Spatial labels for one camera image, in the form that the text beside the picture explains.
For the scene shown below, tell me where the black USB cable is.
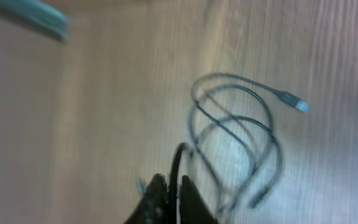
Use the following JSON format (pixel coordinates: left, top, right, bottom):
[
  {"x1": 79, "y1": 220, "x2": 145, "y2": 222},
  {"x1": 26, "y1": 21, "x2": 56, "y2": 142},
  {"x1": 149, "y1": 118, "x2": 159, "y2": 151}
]
[
  {"x1": 187, "y1": 73, "x2": 311, "y2": 218},
  {"x1": 167, "y1": 142, "x2": 195, "y2": 224}
]

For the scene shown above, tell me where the teal object at edge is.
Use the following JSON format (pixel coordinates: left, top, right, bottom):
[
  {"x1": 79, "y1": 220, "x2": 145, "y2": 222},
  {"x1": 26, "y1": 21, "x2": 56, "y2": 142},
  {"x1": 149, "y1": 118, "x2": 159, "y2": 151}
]
[{"x1": 0, "y1": 0, "x2": 68, "y2": 42}]

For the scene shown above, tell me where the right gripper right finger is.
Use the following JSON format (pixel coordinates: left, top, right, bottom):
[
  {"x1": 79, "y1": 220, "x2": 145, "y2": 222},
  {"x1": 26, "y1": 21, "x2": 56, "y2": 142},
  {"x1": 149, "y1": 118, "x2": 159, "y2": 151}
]
[{"x1": 179, "y1": 175, "x2": 218, "y2": 224}]

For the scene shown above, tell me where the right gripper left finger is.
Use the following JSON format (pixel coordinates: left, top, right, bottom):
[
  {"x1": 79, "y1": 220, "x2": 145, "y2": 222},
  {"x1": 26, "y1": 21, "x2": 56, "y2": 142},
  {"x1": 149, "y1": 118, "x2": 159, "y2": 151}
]
[{"x1": 124, "y1": 174, "x2": 168, "y2": 224}]

